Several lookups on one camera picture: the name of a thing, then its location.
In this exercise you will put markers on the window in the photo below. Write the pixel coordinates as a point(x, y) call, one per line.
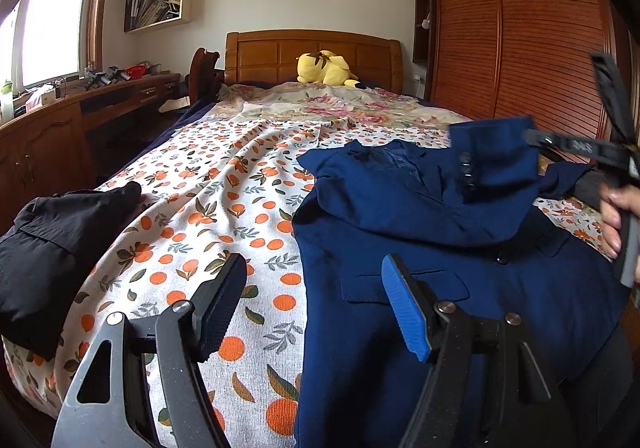
point(50, 28)

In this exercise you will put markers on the person's right hand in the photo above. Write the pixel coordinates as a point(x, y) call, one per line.
point(610, 218)

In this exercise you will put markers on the green bottle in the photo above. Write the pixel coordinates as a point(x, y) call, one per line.
point(6, 100)

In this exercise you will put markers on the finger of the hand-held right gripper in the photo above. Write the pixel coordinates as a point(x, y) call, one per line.
point(575, 145)
point(612, 93)

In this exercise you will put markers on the orange fruit print bed sheet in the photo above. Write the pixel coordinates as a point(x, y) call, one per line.
point(225, 208)

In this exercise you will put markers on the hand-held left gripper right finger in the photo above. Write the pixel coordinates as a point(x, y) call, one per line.
point(405, 308)

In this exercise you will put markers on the wooden slatted wardrobe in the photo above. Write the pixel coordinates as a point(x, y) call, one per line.
point(525, 53)

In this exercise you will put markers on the black desk device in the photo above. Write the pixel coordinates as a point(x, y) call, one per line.
point(105, 78)

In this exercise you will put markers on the black jacket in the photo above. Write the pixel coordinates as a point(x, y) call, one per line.
point(50, 253)

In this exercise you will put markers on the yellow plush toy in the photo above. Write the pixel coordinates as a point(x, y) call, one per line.
point(325, 70)

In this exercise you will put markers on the tissue box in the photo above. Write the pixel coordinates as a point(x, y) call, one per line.
point(39, 98)

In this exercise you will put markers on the dark wooden chair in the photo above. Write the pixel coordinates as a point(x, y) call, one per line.
point(200, 73)

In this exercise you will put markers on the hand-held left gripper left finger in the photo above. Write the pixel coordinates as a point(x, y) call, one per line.
point(225, 303)

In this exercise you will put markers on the small white figurine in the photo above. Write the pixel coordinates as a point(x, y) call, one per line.
point(426, 22)

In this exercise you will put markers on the wooden desk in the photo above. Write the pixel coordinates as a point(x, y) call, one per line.
point(45, 148)

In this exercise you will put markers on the red item on desk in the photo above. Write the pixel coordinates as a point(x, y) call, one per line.
point(134, 73)

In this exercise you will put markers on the blue suit jacket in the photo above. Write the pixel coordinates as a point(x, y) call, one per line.
point(500, 288)

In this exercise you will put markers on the floral blanket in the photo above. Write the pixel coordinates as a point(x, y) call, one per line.
point(350, 108)

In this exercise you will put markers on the pile of books and papers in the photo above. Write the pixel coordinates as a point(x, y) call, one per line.
point(150, 10)

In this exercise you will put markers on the wooden bed headboard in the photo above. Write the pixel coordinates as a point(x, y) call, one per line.
point(260, 55)

